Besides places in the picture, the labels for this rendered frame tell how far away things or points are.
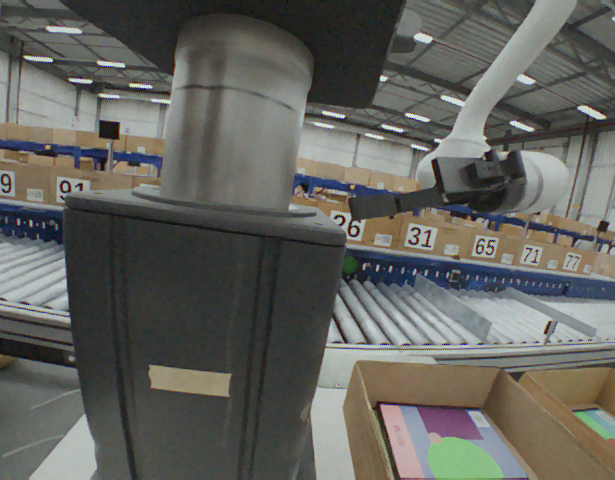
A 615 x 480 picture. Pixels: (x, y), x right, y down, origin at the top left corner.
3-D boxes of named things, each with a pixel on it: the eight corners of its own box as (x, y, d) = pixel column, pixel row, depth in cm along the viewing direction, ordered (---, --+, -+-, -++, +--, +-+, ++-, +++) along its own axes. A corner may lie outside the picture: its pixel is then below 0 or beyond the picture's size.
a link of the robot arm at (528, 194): (492, 217, 41) (473, 221, 38) (481, 165, 41) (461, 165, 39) (549, 206, 32) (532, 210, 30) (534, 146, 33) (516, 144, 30)
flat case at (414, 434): (525, 486, 27) (530, 478, 26) (394, 486, 27) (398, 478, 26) (475, 412, 40) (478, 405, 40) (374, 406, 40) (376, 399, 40)
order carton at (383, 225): (313, 241, 114) (319, 202, 111) (305, 229, 143) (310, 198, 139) (395, 251, 120) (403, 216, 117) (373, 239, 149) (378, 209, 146)
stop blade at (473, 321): (482, 347, 73) (491, 321, 71) (412, 291, 117) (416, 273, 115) (483, 347, 73) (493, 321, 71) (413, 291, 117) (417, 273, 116)
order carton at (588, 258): (556, 272, 139) (565, 246, 135) (519, 260, 167) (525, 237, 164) (590, 277, 145) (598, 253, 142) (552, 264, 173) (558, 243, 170)
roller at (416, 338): (417, 361, 66) (423, 345, 65) (359, 289, 117) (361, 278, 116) (433, 360, 67) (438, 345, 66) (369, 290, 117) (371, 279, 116)
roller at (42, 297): (12, 320, 50) (9, 301, 49) (120, 260, 100) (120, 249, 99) (30, 323, 51) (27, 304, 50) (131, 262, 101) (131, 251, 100)
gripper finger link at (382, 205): (392, 192, 35) (389, 194, 36) (350, 197, 32) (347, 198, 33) (397, 214, 35) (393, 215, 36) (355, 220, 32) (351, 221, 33)
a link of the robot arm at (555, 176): (542, 223, 34) (467, 209, 45) (574, 213, 40) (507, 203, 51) (553, 149, 31) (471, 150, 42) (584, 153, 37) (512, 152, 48)
